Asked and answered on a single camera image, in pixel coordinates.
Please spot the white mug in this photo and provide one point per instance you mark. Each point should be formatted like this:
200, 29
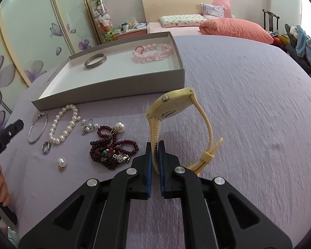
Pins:
125, 27

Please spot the purple bedspread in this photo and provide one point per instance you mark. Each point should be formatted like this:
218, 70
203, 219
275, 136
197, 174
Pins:
248, 109

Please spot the pink pillow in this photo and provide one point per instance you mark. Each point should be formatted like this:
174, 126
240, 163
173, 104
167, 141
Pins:
233, 28

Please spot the dark wooden chair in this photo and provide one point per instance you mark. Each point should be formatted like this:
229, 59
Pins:
270, 20

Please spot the clear tube of plush toys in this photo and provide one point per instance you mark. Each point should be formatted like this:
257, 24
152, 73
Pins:
102, 18

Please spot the cream wrist watch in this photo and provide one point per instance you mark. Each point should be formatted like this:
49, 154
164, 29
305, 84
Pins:
171, 106

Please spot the lilac pillow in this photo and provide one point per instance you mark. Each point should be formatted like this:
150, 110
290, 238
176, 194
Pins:
212, 9

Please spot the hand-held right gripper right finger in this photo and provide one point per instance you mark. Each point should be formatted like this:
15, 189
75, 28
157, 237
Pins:
162, 179

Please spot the white patterned pillow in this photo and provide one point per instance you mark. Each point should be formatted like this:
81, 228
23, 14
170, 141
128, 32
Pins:
181, 20

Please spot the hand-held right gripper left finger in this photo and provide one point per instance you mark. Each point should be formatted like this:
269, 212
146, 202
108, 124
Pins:
148, 176

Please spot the small pearl pendant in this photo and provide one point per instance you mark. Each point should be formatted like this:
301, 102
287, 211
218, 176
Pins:
61, 161

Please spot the cream and pink headboard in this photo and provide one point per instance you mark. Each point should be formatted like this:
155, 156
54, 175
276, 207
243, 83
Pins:
176, 2

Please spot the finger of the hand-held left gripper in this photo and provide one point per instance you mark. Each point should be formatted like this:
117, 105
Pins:
7, 133

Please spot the thin silver bangle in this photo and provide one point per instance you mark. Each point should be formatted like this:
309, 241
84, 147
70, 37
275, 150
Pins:
42, 116

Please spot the grey cardboard box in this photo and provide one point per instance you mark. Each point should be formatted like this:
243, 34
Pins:
114, 75

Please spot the wide silver bangle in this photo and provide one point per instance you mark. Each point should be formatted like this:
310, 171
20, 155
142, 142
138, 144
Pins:
87, 63

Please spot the blue plush garment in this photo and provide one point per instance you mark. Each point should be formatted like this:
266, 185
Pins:
304, 44

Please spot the dark clothes pile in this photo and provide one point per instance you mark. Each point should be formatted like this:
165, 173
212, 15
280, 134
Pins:
290, 46

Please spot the floral sliding wardrobe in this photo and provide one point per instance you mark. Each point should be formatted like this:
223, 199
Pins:
23, 31

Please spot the pink nightstand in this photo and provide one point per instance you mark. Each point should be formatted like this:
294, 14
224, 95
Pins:
132, 34

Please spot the large pearl pendant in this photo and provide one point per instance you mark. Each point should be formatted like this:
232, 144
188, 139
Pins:
119, 127

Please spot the person's left hand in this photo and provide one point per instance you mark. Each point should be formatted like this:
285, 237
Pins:
2, 186

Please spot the pink bed sheet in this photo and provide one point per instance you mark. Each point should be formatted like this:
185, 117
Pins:
158, 28

